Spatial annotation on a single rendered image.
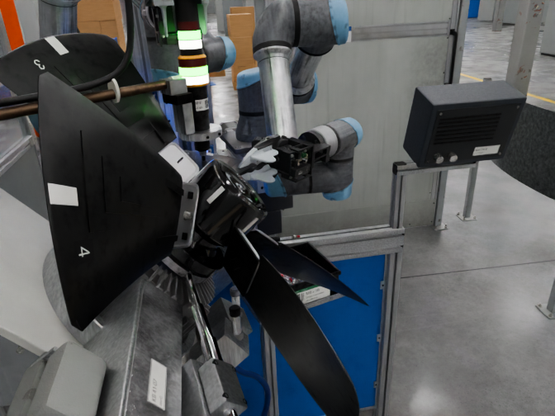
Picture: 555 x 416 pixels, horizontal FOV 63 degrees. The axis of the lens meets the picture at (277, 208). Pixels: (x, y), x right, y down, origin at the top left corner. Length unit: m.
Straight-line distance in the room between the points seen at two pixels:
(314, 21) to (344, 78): 1.55
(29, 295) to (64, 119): 0.31
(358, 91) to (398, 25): 0.41
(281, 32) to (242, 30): 7.16
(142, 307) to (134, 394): 0.14
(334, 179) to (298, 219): 1.82
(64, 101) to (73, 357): 0.26
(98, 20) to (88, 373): 8.37
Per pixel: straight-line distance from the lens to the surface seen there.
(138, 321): 0.58
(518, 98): 1.33
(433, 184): 3.14
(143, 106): 0.75
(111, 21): 8.75
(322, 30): 1.18
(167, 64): 0.98
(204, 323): 0.61
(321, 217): 2.93
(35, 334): 0.65
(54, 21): 1.29
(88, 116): 0.47
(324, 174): 1.08
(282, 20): 1.15
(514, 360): 2.33
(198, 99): 0.73
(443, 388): 2.11
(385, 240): 1.35
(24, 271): 0.72
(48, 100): 0.44
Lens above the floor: 1.49
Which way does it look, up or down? 25 degrees down
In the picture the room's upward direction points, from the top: 3 degrees counter-clockwise
